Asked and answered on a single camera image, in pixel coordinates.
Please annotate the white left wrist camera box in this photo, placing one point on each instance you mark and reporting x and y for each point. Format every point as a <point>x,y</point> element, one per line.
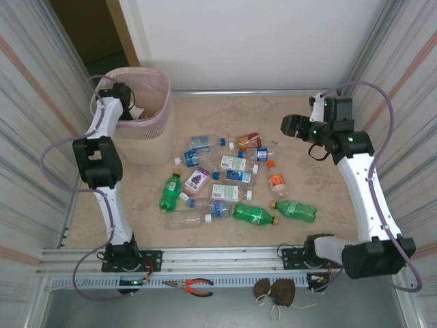
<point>137,112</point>

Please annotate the orange label bottle orange cap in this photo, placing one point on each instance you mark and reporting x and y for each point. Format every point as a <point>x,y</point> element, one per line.
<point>276,181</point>

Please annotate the light blue label bottle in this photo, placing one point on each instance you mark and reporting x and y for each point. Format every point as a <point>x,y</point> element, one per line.
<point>218,209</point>

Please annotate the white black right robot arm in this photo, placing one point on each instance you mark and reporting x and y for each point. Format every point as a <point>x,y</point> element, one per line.
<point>365,198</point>

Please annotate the green Sprite bottle yellow cap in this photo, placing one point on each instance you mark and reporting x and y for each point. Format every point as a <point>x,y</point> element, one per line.
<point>297,210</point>
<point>169,191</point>
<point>252,213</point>

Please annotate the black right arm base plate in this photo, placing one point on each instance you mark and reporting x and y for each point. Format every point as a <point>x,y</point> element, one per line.
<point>290,254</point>

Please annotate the grey metal shelf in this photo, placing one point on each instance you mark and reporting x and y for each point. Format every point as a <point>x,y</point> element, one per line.
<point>205,311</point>

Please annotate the clear bottle dark label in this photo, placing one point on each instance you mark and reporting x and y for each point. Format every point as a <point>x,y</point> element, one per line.
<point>201,141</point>

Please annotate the blue label bottle white cap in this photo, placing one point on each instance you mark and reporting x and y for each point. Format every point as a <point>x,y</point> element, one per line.
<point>192,158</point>

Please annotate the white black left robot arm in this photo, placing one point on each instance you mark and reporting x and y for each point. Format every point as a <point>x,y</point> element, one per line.
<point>97,160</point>

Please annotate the beige mesh waste bin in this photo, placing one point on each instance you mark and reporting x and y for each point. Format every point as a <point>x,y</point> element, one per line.
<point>150,147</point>

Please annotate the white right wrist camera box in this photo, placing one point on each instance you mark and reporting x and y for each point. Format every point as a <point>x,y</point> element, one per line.
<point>317,107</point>

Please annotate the aluminium frame bar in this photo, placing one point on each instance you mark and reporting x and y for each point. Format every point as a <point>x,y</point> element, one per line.
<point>256,92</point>

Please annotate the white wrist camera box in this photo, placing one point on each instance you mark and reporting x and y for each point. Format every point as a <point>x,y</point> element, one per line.
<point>137,112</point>
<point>317,107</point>

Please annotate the aluminium mounting rail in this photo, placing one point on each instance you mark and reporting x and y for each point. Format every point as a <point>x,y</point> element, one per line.
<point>222,254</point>

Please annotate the brown door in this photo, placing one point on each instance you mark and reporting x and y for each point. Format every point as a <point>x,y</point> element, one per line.
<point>85,20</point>

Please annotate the red gold label bottle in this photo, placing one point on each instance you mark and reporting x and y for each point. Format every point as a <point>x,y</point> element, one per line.
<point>249,140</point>

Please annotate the clear unlabelled bottle white cap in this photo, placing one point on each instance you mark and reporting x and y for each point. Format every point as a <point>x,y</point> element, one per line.
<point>184,219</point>

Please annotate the purple grape juice bottle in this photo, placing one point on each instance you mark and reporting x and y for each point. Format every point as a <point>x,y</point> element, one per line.
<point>197,179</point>

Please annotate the pink plastic bin liner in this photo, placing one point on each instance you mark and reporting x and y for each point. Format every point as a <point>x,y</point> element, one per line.
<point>150,92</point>

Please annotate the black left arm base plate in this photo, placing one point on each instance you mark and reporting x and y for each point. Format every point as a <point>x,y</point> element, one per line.
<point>153,258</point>

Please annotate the green white label bottle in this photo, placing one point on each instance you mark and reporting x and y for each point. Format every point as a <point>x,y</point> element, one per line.
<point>233,163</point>
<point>225,192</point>

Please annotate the small circuit board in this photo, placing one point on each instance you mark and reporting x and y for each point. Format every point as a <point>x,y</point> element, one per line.
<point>133,282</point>
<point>319,278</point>

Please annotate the brown cloth pouch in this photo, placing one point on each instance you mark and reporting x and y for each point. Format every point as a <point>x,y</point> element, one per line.
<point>263,288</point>
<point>283,292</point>

